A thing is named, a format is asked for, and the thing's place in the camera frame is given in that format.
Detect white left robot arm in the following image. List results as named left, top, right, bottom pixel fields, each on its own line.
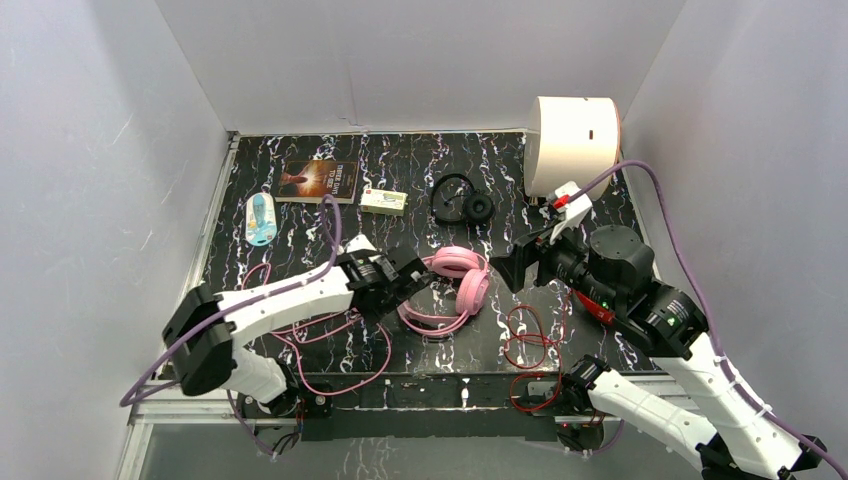
left=163, top=246, right=432, bottom=416

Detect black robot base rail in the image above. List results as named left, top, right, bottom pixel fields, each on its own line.
left=228, top=370, right=631, bottom=444

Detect dark paperback book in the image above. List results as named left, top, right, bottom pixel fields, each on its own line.
left=271, top=159, right=360, bottom=204

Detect small white cardboard box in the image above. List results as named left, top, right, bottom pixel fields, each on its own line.
left=360, top=187, right=408, bottom=216

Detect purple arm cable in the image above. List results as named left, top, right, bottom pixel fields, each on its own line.
left=569, top=160, right=848, bottom=475
left=119, top=194, right=344, bottom=409

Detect black on-ear headphones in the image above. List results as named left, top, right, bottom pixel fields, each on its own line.
left=429, top=173, right=495, bottom=226

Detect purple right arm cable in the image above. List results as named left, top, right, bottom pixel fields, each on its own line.
left=569, top=160, right=848, bottom=475

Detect white cylindrical container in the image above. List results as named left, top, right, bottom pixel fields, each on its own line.
left=523, top=96, right=621, bottom=198

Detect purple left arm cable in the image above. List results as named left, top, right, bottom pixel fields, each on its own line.
left=119, top=194, right=344, bottom=409

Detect red and black headphones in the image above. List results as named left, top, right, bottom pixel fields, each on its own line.
left=575, top=288, right=615, bottom=326

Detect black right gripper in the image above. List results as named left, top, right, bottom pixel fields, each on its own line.
left=486, top=211, right=620, bottom=312

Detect white and blue small device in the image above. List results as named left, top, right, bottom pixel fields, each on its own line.
left=245, top=192, right=278, bottom=247

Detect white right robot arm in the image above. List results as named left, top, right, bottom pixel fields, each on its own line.
left=491, top=225, right=827, bottom=479

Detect thin black headphone cable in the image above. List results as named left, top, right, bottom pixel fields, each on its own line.
left=442, top=188, right=475, bottom=213

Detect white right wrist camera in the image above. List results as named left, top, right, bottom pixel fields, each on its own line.
left=545, top=181, right=592, bottom=245

